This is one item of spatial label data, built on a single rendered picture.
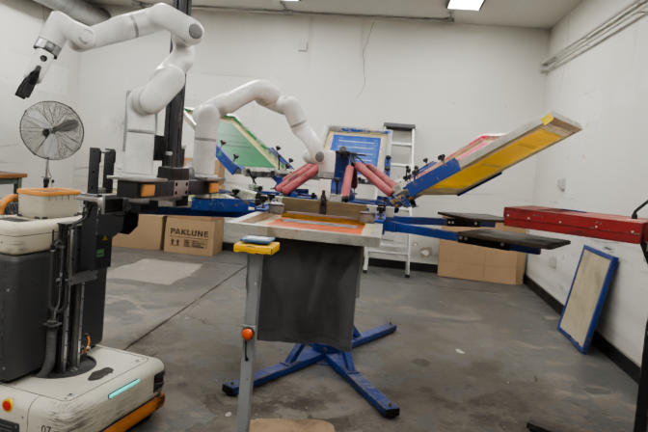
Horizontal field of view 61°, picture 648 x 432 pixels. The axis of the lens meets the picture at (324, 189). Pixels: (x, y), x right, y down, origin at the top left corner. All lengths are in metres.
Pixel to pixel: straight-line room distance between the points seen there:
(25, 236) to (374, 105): 5.02
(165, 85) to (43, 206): 0.84
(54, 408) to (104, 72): 5.85
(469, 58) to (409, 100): 0.85
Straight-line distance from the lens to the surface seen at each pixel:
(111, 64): 7.71
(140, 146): 2.00
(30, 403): 2.43
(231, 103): 2.40
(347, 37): 6.91
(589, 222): 2.64
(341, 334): 2.18
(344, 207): 2.58
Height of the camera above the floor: 1.25
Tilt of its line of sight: 3 degrees down
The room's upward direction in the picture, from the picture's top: 5 degrees clockwise
